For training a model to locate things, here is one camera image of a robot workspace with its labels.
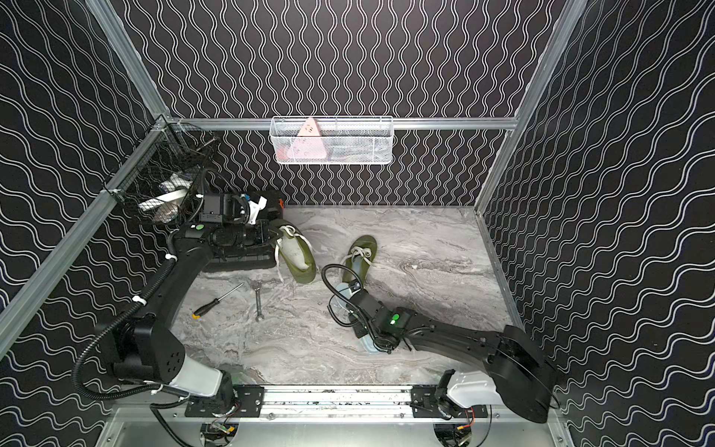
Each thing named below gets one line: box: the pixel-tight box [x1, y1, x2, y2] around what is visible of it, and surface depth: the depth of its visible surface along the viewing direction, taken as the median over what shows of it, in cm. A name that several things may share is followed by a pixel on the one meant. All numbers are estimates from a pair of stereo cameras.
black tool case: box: [199, 190, 284, 272], surface depth 70 cm
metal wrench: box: [254, 287, 266, 323], surface depth 94 cm
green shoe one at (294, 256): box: [274, 224, 317, 285], surface depth 83 cm
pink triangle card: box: [288, 117, 327, 160], surface depth 92 cm
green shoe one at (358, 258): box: [341, 234, 378, 285], surface depth 99 cm
